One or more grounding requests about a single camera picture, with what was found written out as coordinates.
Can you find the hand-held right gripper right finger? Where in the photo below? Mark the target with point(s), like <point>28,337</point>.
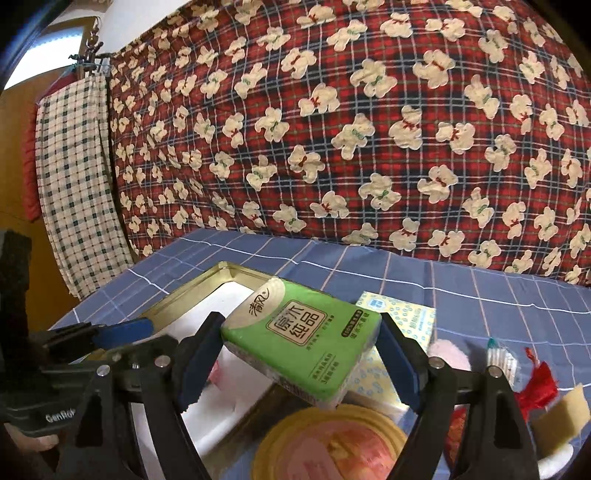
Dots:
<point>400,364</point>

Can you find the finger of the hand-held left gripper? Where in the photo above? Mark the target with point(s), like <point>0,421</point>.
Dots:
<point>124,333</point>

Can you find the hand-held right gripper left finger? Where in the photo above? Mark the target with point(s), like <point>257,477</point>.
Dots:
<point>199,364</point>

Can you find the gold tin box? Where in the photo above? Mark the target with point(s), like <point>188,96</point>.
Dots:
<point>194,290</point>

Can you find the green tissue pack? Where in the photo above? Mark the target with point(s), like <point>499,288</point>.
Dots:
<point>300,341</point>

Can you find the yellow sponge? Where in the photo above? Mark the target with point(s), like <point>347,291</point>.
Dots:
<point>563,415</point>

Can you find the blue dotted tissue pack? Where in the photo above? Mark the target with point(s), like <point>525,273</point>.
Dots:
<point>415,318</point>

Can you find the pink fluffy cloth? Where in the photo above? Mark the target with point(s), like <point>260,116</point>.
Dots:
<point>450,353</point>

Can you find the red patterned pouch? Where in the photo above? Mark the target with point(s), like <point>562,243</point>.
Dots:
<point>455,434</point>

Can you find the clear plastic packet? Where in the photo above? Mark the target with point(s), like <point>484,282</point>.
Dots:
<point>503,357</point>

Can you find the blue checked sheet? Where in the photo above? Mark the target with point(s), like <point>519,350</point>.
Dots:
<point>485,295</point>

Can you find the round gold tin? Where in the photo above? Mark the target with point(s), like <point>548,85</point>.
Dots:
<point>323,443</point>

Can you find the red tassel ornament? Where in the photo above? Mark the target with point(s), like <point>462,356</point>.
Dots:
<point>538,383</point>

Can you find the green checked hanging cloth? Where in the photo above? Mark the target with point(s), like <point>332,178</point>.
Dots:
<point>74,184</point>

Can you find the red quilted cloth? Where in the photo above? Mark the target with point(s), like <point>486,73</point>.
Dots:
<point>31,184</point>

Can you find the red plaid teddy blanket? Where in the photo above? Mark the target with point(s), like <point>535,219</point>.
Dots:
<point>323,92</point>

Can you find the window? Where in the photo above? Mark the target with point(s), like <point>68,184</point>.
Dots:
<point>51,50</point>

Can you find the metal hanger hook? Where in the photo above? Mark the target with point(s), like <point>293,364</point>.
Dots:
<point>94,39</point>

